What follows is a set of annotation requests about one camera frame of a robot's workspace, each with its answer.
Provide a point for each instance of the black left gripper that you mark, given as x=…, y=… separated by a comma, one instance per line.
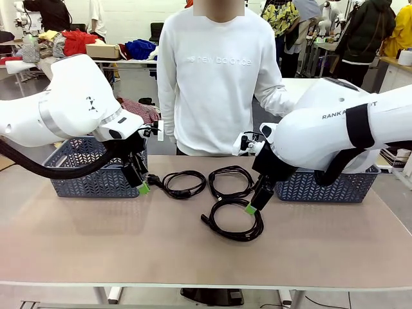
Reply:
x=136, y=146

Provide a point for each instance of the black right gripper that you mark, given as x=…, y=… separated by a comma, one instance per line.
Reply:
x=268, y=162

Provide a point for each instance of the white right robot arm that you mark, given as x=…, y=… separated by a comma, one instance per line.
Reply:
x=322, y=135

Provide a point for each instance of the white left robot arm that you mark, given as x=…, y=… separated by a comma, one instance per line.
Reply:
x=74, y=90

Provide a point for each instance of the person's left forearm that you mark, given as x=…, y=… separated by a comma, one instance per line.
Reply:
x=273, y=99

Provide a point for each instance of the person's right forearm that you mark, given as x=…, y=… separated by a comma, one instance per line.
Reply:
x=165, y=103

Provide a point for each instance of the grey plastic lattice basket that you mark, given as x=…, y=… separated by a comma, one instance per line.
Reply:
x=322, y=193
x=90, y=188

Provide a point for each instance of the red checked shirt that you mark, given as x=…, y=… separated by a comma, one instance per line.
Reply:
x=138, y=111

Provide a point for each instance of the person in white sweatshirt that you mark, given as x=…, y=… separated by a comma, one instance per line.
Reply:
x=212, y=96

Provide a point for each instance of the white background table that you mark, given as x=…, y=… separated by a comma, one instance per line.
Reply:
x=296, y=84

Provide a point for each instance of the blue garment pile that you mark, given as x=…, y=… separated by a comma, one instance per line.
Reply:
x=140, y=48

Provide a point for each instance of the cardboard box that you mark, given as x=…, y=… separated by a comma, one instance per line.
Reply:
x=103, y=51

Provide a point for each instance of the black chair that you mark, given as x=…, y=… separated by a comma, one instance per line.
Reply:
x=156, y=30

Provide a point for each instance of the red garment pile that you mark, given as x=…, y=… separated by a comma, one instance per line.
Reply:
x=77, y=42

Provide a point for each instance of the background person in white shirt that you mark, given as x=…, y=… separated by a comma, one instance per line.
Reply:
x=96, y=19

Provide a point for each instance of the grey patterned cloth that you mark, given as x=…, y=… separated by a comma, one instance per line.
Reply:
x=30, y=53

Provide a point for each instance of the yellow garment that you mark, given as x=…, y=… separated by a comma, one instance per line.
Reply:
x=51, y=34

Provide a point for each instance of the person in yellow patterned shirt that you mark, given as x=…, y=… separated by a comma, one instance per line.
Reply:
x=280, y=14

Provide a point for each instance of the wood top side table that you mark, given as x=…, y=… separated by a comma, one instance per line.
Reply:
x=397, y=74

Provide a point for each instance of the background person in black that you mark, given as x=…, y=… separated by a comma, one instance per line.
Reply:
x=51, y=13

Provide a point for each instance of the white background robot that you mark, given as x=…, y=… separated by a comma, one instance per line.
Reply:
x=328, y=16
x=22, y=13

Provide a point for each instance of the person in dark green jacket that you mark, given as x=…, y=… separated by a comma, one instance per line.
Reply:
x=363, y=32

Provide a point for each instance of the person in yellow jacket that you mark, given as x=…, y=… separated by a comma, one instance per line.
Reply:
x=400, y=32

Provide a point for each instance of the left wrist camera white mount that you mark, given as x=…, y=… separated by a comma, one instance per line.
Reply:
x=160, y=132

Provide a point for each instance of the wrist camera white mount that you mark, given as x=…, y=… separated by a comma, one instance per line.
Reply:
x=237, y=146
x=160, y=132

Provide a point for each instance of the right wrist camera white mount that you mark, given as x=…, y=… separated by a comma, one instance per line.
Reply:
x=237, y=146

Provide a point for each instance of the black floor base plate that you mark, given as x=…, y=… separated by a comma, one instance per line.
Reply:
x=212, y=296

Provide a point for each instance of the white table frame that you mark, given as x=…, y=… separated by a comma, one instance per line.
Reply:
x=101, y=294

